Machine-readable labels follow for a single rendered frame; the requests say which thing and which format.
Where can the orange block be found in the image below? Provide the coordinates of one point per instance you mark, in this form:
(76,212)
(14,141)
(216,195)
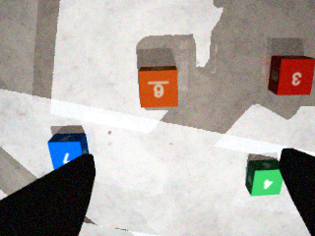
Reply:
(158,86)

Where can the green block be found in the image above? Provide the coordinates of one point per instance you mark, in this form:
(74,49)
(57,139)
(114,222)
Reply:
(263,178)

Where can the blue block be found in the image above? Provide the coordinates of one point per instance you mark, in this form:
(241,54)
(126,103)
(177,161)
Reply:
(64,147)

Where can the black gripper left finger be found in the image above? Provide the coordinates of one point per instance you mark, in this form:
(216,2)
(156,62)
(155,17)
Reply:
(54,205)

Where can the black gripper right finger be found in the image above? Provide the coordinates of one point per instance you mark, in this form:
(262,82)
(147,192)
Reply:
(298,171)

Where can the red block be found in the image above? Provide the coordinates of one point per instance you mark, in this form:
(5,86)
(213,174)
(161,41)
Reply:
(291,74)

